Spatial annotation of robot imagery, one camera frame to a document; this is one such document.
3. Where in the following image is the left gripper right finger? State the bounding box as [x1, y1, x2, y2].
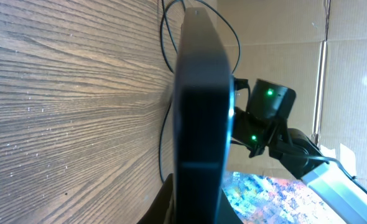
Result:
[217, 189, 243, 224]

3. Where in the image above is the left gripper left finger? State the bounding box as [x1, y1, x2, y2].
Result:
[137, 174, 174, 224]

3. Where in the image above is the blue Galaxy smartphone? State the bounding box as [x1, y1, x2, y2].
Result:
[173, 7, 234, 223]

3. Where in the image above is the black charger cable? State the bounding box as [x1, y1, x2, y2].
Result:
[157, 0, 242, 184]

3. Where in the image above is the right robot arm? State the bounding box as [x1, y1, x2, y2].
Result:
[231, 78, 367, 223]

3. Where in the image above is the cardboard backdrop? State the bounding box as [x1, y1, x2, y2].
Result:
[217, 0, 367, 188]

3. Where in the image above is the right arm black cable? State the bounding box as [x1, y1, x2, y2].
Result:
[307, 154, 367, 206]

